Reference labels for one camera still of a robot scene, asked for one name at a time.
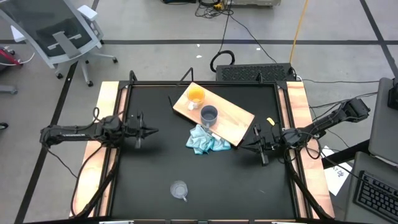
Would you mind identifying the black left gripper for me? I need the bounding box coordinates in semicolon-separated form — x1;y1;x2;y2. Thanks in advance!
124;111;159;149

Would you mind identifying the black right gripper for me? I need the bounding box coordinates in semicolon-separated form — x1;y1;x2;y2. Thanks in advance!
239;123;284;166

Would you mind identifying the grey mug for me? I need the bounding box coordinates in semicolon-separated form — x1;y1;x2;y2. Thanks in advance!
200;105;219;129

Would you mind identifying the yellow mug with white handle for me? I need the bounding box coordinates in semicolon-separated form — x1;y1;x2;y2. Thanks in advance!
186;86;206;111

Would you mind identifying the clear plastic cup with handle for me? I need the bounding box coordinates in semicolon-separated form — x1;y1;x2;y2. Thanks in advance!
169;180;189;203

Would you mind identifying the wooden cutting board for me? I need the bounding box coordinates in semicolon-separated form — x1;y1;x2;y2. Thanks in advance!
167;81;256;148

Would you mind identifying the light blue microfibre cloth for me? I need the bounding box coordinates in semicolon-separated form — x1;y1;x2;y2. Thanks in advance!
185;123;232;156

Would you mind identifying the wooden table side board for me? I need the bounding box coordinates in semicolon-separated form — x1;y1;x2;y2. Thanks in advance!
277;81;336;218
70;81;129;218

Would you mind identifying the black computer case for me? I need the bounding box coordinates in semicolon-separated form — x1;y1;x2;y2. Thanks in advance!
215;63;297;83

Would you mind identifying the white paper sheet with writing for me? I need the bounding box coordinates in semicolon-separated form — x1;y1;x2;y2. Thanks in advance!
320;145;354;197

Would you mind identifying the black desk bar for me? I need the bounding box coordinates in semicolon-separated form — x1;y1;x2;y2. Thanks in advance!
322;139;371;169

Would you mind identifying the grey desk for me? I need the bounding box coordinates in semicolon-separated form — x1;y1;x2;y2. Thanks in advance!
343;151;398;224

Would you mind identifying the grey mesh office chair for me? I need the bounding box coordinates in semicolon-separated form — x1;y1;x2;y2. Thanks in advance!
0;0;119;88

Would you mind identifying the black keyboard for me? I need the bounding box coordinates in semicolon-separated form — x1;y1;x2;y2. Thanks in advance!
353;170;398;223

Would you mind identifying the grey monitor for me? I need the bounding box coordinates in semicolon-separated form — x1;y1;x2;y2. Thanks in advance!
368;77;398;166

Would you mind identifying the grey metal foot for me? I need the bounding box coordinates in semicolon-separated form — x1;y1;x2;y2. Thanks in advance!
0;85;19;95

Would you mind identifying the red tool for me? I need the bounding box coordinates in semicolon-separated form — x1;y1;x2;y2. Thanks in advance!
0;45;24;68

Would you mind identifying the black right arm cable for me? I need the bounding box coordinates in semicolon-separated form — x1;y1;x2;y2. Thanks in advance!
284;93;379;162

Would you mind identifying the black metal rig frame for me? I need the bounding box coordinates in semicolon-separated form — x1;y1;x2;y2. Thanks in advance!
70;67;336;224

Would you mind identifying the black coiled cable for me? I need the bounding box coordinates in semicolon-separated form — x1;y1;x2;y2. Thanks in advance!
210;9;236;73

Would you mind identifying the black table-side cable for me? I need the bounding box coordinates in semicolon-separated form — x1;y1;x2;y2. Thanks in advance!
70;144;106;218

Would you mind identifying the long black floor cable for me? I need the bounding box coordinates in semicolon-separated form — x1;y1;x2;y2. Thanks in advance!
229;14;278;64

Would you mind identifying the yellow extension cable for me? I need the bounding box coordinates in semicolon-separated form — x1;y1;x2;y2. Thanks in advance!
289;0;310;65

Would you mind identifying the tangled black cable bundle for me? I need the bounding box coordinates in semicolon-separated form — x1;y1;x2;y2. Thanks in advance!
194;0;234;19

